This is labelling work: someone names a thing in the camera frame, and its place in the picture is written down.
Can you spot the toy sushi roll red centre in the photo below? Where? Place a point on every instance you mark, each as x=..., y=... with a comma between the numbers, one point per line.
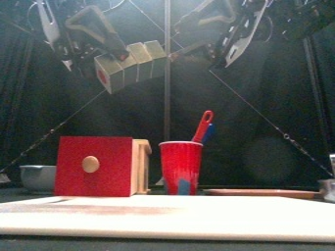
x=145, y=62

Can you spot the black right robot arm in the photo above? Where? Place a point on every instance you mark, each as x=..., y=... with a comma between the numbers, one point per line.
x=314, y=16

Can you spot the wooden box red drawer front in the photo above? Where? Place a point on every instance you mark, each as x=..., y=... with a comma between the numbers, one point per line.
x=109, y=157

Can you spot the red plastic cup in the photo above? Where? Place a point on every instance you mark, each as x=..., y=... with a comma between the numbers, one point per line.
x=181, y=166

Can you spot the blue-grey bowl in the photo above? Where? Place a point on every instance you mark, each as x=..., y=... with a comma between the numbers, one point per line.
x=36, y=178

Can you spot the pink flat tray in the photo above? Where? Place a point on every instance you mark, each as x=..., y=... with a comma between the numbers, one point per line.
x=262, y=192

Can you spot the white cutting board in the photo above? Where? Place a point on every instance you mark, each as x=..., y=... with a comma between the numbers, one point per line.
x=174, y=215

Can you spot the small metal cup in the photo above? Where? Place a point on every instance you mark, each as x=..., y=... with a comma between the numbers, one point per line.
x=327, y=191

